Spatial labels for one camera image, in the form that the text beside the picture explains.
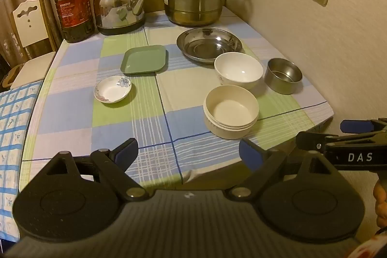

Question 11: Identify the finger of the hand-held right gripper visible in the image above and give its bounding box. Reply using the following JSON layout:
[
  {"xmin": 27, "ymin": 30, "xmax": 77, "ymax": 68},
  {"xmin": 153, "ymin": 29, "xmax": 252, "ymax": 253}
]
[
  {"xmin": 340, "ymin": 118, "xmax": 387, "ymax": 134},
  {"xmin": 296, "ymin": 131, "xmax": 341, "ymax": 153}
]

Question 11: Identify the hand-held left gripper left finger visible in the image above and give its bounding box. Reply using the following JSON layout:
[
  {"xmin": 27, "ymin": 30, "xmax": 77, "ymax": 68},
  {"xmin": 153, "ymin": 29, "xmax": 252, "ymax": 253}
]
[{"xmin": 45, "ymin": 138, "xmax": 150, "ymax": 202}]

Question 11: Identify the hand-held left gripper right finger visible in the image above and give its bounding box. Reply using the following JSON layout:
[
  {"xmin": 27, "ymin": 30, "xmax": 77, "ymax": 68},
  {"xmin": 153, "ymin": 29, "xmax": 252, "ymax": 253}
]
[{"xmin": 225, "ymin": 139, "xmax": 337, "ymax": 202}]

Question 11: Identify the cream ribbed plastic bowl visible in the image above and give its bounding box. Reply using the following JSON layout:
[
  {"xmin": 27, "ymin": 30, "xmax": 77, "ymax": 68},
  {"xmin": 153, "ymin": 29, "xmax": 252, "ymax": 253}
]
[{"xmin": 203, "ymin": 85, "xmax": 260, "ymax": 140}]

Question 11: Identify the small floral dish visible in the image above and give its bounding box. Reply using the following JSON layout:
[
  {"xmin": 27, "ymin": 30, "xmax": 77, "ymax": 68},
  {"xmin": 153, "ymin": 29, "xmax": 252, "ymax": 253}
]
[{"xmin": 94, "ymin": 75, "xmax": 133, "ymax": 103}]

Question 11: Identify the small stainless steel bowl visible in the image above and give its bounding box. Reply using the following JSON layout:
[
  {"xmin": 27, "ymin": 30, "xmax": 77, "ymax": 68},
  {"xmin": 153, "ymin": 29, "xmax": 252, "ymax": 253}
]
[{"xmin": 265, "ymin": 58, "xmax": 303, "ymax": 95}]

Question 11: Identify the white ceramic bowl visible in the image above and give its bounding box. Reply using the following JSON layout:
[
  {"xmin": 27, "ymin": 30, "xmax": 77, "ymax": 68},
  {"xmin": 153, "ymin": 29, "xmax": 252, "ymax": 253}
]
[{"xmin": 214, "ymin": 52, "xmax": 264, "ymax": 92}]

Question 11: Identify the green square plate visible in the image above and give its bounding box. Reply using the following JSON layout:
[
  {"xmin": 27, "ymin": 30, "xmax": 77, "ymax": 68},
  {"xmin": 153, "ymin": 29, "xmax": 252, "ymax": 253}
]
[{"xmin": 120, "ymin": 45, "xmax": 167, "ymax": 75}]

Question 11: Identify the large stainless steel plate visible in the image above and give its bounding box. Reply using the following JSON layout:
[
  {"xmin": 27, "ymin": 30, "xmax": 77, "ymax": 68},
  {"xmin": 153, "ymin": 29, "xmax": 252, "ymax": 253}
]
[{"xmin": 177, "ymin": 28, "xmax": 243, "ymax": 65}]

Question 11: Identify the person's right hand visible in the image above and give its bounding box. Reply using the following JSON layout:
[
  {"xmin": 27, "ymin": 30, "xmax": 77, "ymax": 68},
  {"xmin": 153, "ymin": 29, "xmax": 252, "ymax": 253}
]
[{"xmin": 373, "ymin": 178, "xmax": 387, "ymax": 229}]

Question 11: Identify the checked tablecloth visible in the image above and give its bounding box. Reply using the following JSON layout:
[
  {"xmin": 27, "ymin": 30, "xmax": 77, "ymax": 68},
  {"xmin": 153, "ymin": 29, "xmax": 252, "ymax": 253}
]
[{"xmin": 20, "ymin": 8, "xmax": 335, "ymax": 195}]

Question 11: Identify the blue checked cloth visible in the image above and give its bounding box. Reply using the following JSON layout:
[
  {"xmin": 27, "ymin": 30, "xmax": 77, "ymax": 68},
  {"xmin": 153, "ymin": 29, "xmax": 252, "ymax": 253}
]
[{"xmin": 0, "ymin": 80, "xmax": 45, "ymax": 242}]

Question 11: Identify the stainless steel kettle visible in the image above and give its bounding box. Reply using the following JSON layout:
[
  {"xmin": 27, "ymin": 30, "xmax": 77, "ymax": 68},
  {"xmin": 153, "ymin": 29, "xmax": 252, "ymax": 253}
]
[{"xmin": 90, "ymin": 0, "xmax": 148, "ymax": 36}]

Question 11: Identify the cooking oil bottle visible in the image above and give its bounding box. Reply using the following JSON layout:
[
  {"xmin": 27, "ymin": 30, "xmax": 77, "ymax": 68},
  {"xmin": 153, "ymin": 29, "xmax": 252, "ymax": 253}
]
[{"xmin": 53, "ymin": 0, "xmax": 95, "ymax": 43}]

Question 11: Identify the white wooden chair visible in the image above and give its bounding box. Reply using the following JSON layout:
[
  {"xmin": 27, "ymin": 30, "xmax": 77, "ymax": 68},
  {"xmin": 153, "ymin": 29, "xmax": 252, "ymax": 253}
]
[{"xmin": 1, "ymin": 0, "xmax": 58, "ymax": 90}]

